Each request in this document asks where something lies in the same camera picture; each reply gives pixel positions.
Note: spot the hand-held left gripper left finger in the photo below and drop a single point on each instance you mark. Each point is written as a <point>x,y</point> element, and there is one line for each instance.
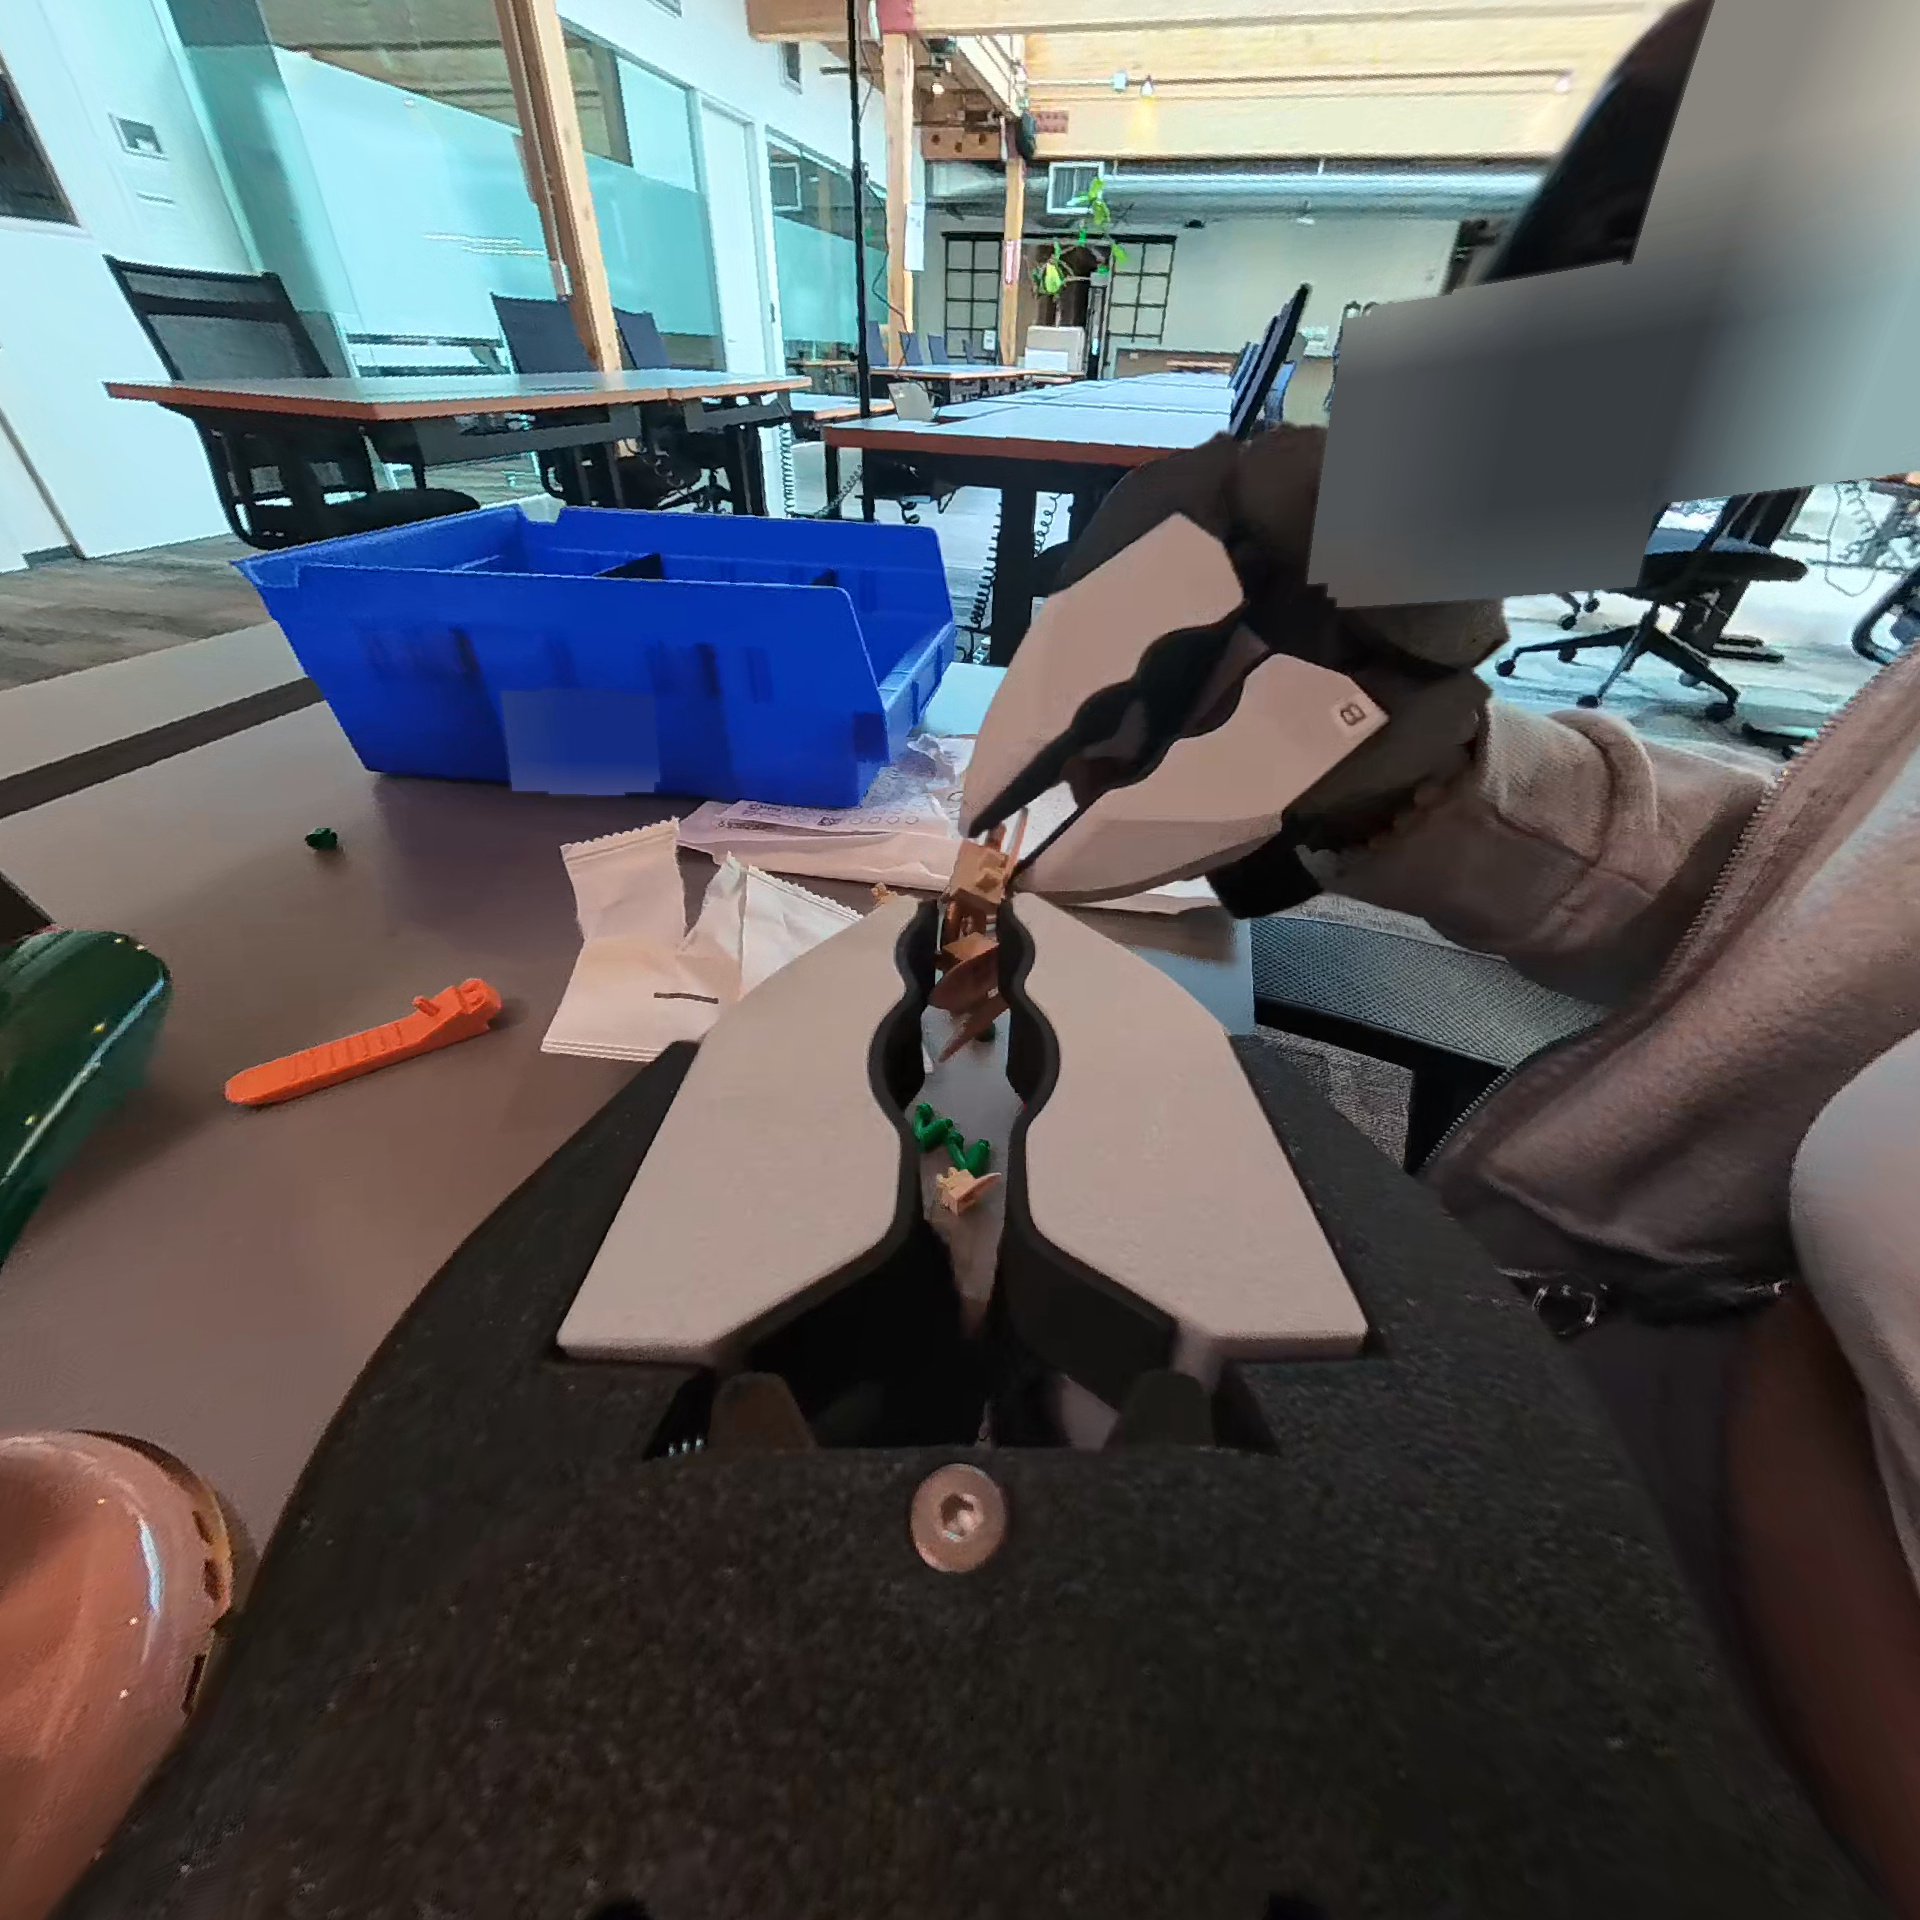
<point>750,1171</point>

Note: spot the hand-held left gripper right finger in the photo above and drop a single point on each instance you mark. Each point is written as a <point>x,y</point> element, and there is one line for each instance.
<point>1170,1186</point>

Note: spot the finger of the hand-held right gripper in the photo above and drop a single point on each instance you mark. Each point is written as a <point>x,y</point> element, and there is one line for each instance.
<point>1096,629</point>
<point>1244,765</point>

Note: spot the person's right forearm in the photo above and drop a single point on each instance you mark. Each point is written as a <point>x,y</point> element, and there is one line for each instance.
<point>1589,840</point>

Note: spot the grey desk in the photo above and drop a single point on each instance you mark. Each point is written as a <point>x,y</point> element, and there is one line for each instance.
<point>374,901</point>

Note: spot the long wooden-top desk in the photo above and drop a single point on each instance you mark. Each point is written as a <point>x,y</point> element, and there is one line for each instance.
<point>450,394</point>

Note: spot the person's right hand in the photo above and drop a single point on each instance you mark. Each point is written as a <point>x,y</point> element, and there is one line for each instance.
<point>1440,734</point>

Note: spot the row of black monitors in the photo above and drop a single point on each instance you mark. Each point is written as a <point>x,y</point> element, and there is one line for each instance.
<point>1267,368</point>

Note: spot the tan brick petal piece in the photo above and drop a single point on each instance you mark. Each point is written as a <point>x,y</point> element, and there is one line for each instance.
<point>964,1190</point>

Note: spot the hanging green plant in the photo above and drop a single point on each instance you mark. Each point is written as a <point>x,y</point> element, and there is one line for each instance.
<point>1080,255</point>

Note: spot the open laptop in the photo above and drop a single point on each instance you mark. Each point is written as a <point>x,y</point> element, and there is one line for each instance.
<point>910,405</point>

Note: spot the printed white paper sheet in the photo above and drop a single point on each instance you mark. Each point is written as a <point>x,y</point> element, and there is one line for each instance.
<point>809,840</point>

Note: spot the orange brick separator tool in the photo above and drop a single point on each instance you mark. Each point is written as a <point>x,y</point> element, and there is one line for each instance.
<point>374,1044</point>

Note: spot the black pole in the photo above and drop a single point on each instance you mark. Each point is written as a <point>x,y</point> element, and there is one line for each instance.
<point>860,224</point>

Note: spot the blue plastic bin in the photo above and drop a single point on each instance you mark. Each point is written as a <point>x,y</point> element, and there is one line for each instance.
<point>628,629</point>

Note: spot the person's legs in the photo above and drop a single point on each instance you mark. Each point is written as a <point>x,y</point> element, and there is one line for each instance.
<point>1651,1440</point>

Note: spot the blue office chair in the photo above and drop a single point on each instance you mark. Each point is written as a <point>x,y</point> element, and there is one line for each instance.
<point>540,331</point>

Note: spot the brick orchid model in pot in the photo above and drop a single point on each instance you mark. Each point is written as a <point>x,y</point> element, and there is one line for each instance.
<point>76,1050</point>

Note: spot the black mesh office chair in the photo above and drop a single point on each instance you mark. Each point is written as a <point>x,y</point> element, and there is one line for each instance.
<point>225,323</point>

